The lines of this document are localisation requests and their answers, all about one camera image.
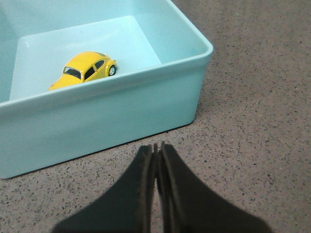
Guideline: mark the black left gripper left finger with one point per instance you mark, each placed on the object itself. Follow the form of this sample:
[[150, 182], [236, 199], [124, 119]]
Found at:
[[125, 207]]

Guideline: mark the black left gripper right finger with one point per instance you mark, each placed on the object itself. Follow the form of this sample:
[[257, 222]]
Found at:
[[189, 206]]

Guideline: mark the yellow toy beetle car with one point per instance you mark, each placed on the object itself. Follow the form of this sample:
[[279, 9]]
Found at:
[[85, 67]]

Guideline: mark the light blue storage box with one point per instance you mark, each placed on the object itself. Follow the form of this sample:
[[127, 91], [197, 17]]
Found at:
[[161, 57]]

